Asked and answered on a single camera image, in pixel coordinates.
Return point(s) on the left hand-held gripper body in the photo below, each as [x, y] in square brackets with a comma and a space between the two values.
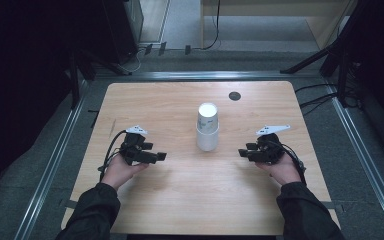
[131, 148]

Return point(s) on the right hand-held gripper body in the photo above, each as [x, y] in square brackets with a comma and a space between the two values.
[271, 150]

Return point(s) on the white printed paper cup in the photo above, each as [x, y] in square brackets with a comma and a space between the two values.
[208, 116]

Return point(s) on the person's right hand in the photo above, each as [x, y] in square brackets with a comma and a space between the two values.
[285, 171]

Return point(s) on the person's left hand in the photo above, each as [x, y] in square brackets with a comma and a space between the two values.
[120, 173]

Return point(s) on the plain white paper cup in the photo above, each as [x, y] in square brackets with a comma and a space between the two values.
[207, 141]

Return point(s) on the black round table grommet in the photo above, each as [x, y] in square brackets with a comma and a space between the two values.
[234, 96]

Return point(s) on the grey tape strip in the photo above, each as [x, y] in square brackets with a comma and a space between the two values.
[330, 205]

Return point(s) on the black metal stand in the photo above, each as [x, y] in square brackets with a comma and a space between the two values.
[75, 76]

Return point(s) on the black cabinet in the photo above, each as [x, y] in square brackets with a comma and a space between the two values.
[121, 30]

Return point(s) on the black tripod stand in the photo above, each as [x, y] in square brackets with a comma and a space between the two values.
[341, 50]

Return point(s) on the light wooden furniture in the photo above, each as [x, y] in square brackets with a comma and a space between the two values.
[323, 20]

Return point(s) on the long metal floor rail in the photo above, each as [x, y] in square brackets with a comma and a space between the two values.
[363, 150]
[206, 75]
[51, 166]

